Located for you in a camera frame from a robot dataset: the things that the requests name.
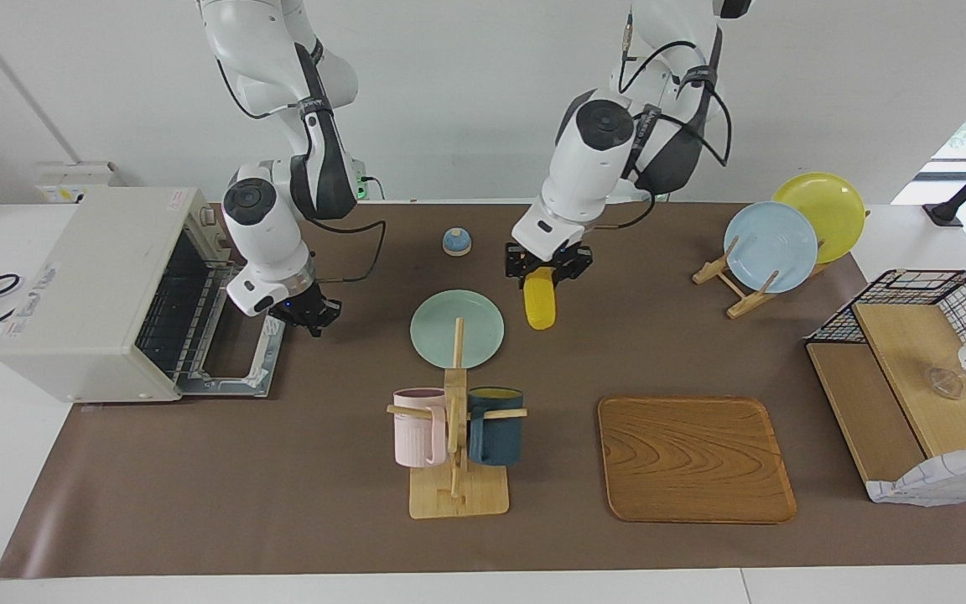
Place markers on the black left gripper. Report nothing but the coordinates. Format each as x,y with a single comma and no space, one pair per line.
546,258

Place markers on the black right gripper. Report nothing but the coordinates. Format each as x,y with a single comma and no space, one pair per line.
303,306

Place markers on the yellow corn cob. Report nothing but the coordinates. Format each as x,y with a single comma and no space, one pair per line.
540,302

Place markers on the pale green plate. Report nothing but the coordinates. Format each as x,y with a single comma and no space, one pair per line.
437,331

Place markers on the glass oven door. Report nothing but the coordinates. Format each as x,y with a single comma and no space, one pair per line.
223,387

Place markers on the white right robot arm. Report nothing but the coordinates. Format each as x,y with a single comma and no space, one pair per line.
261,226

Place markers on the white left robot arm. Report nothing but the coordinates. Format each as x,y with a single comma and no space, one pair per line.
584,159

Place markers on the beige toaster oven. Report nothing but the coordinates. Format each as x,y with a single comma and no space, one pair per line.
80,285

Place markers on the small blue round lid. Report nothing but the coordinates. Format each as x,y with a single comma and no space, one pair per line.
456,243

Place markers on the pink mug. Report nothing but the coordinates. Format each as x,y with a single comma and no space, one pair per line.
418,432

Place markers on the dark blue mug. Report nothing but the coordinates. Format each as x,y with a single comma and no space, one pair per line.
495,432

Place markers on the brown table mat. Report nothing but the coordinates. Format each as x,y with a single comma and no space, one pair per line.
282,503

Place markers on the wooden plate rack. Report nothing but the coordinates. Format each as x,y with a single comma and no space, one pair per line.
739,304

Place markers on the wooden mug tree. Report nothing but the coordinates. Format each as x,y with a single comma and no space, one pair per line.
458,495

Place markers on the light blue plate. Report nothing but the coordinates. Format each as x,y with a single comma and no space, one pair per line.
772,243

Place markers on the brown wooden tray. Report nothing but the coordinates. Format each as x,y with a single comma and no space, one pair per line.
693,461

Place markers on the yellow plate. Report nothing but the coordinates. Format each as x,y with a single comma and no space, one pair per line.
835,210

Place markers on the small clear glass piece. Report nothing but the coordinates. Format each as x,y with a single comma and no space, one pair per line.
944,383

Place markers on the white checked cloth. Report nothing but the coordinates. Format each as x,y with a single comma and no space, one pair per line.
936,482

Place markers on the white wall socket box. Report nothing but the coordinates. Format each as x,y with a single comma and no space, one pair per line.
72,180

